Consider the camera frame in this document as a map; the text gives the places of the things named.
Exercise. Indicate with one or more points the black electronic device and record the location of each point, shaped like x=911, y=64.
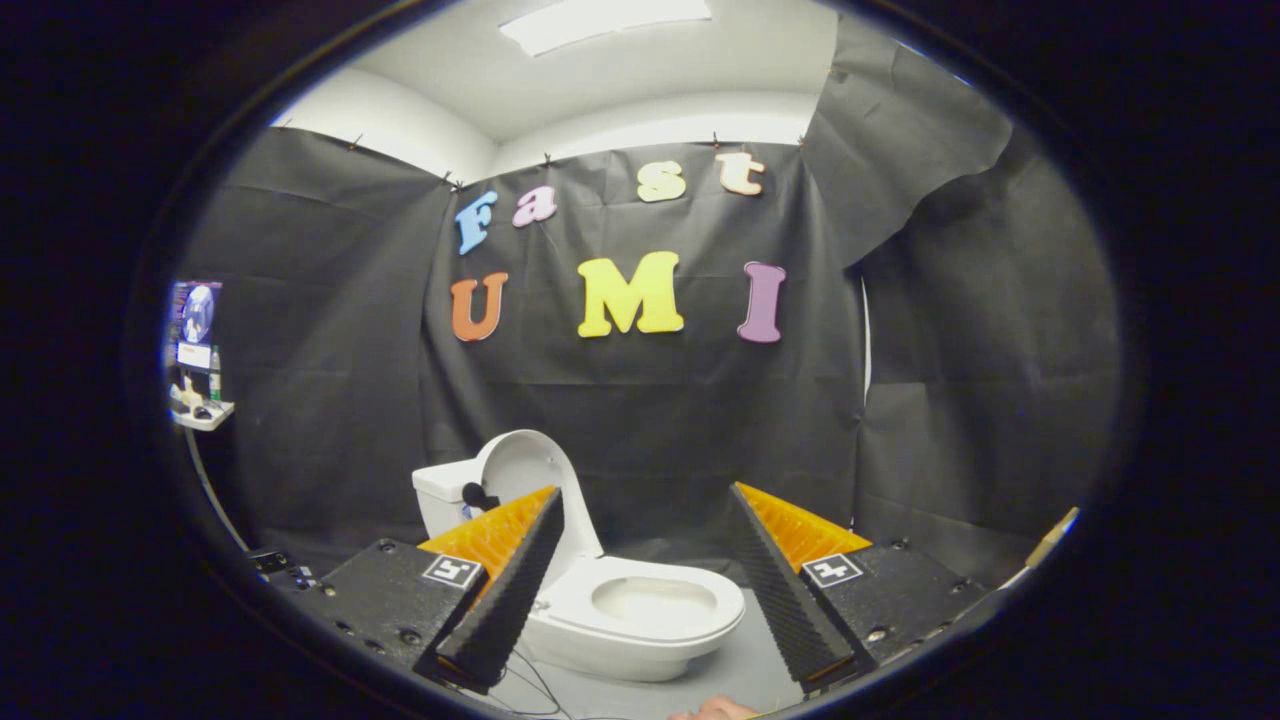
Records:
x=282, y=570

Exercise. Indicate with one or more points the white wall shelf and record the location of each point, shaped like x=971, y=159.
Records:
x=205, y=415

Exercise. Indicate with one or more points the small cardboard box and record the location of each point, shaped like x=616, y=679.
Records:
x=1055, y=535

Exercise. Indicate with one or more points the white ceramic toilet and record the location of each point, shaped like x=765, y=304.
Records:
x=640, y=645

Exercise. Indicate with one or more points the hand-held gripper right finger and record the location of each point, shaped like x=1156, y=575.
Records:
x=775, y=590

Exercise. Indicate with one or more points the white toilet lid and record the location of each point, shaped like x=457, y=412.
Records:
x=530, y=465

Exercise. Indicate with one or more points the black backdrop cloth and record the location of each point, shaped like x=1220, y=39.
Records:
x=650, y=420

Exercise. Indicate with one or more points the white paper sheets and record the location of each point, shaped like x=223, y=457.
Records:
x=1015, y=578

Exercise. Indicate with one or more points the green bottle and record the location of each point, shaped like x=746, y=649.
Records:
x=214, y=375

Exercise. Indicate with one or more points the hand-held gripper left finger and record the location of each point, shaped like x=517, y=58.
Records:
x=520, y=580

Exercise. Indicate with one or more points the ceiling light panel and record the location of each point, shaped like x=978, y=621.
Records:
x=600, y=22

